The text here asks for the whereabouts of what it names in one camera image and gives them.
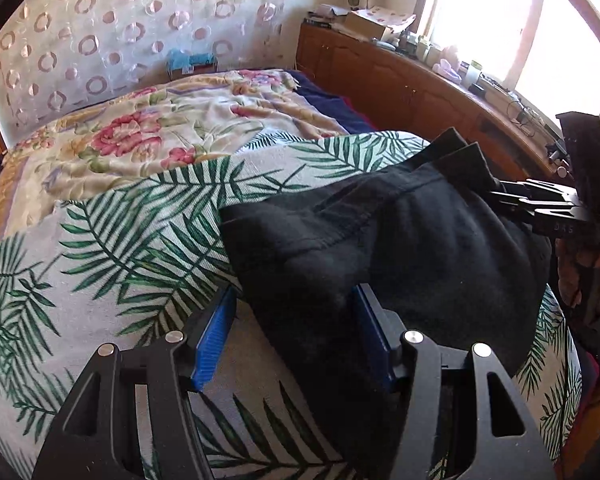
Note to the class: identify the pink patterned paper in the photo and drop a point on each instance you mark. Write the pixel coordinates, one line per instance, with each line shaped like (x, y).
(390, 15)

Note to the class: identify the pink plush toy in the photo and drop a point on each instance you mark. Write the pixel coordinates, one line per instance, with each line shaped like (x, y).
(449, 66)

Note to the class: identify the long wooden cabinet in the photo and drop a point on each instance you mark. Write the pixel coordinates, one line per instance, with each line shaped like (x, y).
(405, 85)

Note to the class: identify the navy blue blanket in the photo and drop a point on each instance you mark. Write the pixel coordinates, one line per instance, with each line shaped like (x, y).
(330, 105)

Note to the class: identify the leaf print bed sheet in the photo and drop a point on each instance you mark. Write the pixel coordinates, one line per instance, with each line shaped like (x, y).
(105, 260)

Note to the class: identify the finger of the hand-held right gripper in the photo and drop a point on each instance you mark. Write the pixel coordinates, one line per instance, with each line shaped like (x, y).
(535, 187)
(540, 210)

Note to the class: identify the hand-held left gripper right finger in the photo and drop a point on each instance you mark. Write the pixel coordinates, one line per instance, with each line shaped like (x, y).
(375, 332)

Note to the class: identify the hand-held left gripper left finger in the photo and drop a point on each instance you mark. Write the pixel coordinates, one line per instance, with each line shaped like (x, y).
(215, 340)

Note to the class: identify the cardboard box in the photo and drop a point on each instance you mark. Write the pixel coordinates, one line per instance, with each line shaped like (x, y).
(367, 25)

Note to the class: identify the circle pattern curtain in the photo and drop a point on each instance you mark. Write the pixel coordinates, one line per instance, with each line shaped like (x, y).
(105, 20)

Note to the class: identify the floral blanket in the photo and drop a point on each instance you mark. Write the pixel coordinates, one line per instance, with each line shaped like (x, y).
(130, 130)

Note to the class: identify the bright window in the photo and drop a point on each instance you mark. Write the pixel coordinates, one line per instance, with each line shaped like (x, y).
(505, 25)

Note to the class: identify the blue tissue box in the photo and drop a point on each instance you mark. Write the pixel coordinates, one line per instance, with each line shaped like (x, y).
(190, 62)

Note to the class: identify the small black box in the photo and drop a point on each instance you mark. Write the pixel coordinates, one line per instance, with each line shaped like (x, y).
(477, 88)

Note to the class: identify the black t-shirt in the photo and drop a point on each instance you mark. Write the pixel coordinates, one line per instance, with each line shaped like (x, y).
(405, 240)

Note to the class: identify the stack of books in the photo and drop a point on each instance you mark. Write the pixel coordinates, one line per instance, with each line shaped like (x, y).
(322, 17)

